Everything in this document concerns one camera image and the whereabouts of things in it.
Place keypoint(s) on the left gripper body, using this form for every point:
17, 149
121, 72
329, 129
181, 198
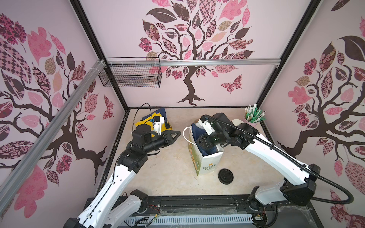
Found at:
161, 141

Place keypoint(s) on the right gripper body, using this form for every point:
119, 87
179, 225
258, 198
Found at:
209, 140

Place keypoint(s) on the dark blue napkin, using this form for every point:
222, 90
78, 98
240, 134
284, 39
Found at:
197, 133

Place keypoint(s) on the white illustrated paper bag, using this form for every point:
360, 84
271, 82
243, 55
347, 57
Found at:
202, 164

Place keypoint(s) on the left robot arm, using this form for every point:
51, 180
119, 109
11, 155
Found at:
101, 213

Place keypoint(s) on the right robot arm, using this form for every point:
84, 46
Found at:
299, 184

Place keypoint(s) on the dark blue napkins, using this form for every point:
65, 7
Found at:
161, 111

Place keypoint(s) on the yellow napkins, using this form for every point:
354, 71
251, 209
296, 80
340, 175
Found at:
149, 122

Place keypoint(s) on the stack of paper cups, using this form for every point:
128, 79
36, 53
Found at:
237, 122

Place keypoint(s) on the stack of black lids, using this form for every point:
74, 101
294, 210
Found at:
225, 176

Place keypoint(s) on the pink straw holder cup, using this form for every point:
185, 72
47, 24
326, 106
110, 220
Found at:
250, 123

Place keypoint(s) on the bundle of wrapped straws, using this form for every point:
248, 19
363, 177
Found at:
254, 114

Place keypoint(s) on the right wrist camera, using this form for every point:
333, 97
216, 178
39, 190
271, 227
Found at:
206, 125

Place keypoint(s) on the black wire basket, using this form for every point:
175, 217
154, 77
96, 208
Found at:
132, 72

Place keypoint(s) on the white slotted cable duct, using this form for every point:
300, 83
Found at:
150, 221

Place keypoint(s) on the aluminium rail back wall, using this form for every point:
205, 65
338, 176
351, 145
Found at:
214, 62

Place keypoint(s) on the aluminium rail wall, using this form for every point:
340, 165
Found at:
214, 62
21, 172

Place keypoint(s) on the aluminium rail left wall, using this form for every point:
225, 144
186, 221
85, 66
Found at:
21, 172

